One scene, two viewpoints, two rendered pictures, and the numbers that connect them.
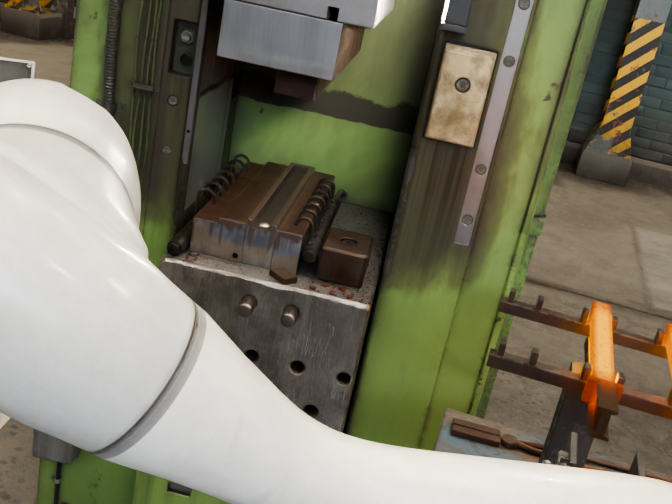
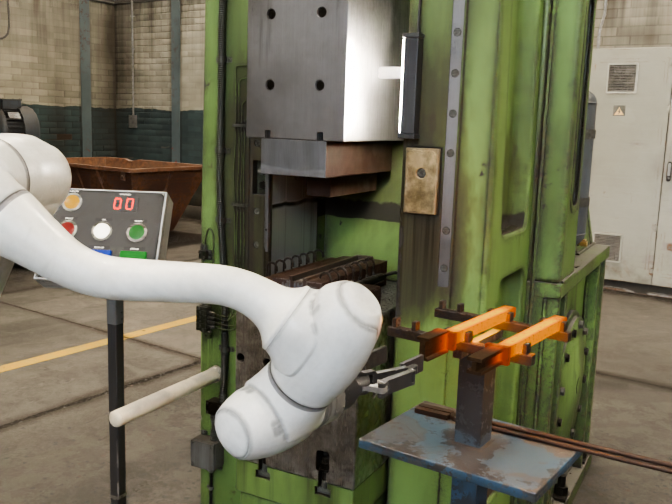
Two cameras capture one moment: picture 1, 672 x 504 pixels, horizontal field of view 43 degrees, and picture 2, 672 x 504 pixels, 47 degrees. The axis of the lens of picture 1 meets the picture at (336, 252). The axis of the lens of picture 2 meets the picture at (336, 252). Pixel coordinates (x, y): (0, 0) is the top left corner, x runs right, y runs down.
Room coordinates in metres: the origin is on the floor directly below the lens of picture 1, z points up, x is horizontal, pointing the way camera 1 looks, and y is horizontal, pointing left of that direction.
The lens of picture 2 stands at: (-0.38, -0.78, 1.42)
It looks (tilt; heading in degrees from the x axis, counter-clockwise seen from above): 10 degrees down; 24
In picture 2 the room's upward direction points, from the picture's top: 2 degrees clockwise
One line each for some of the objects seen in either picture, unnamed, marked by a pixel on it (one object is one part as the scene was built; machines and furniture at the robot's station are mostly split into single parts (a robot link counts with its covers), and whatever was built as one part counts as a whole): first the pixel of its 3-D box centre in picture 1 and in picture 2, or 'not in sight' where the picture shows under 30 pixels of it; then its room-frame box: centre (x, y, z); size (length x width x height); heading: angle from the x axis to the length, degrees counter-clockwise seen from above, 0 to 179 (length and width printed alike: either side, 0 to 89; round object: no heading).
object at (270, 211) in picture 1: (284, 193); (334, 267); (1.64, 0.12, 0.99); 0.42 x 0.05 x 0.01; 176
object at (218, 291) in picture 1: (275, 327); (341, 367); (1.65, 0.09, 0.69); 0.56 x 0.38 x 0.45; 176
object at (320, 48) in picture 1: (300, 28); (330, 155); (1.65, 0.15, 1.32); 0.42 x 0.20 x 0.10; 176
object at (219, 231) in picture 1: (269, 207); (326, 278); (1.65, 0.15, 0.96); 0.42 x 0.20 x 0.09; 176
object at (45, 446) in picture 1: (58, 435); (207, 451); (1.58, 0.51, 0.36); 0.09 x 0.07 x 0.12; 86
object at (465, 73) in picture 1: (459, 95); (421, 181); (1.55, -0.16, 1.27); 0.09 x 0.02 x 0.17; 86
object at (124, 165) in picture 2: not in sight; (117, 199); (6.71, 5.15, 0.42); 1.89 x 1.20 x 0.85; 79
